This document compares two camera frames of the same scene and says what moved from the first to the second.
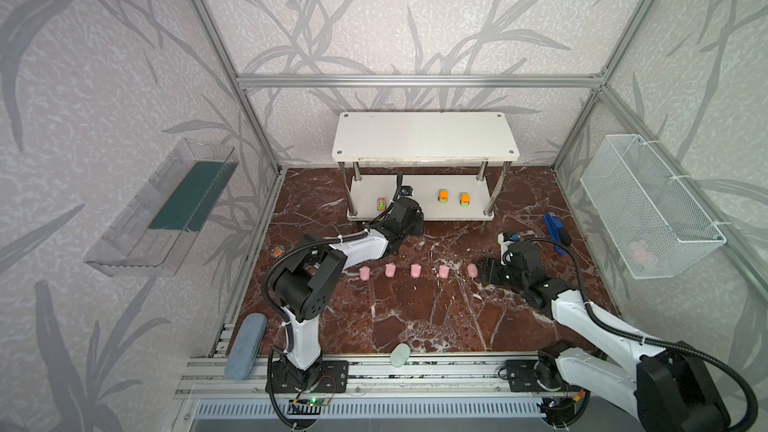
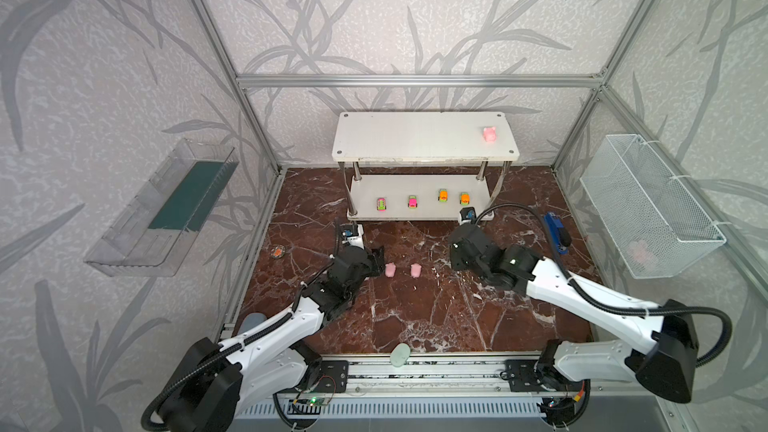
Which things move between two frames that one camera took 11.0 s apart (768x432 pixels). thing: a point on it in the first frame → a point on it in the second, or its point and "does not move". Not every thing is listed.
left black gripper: (402, 201) → (370, 259)
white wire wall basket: (654, 223) does not move
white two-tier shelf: (454, 163) does not move
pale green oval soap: (399, 355) does not move
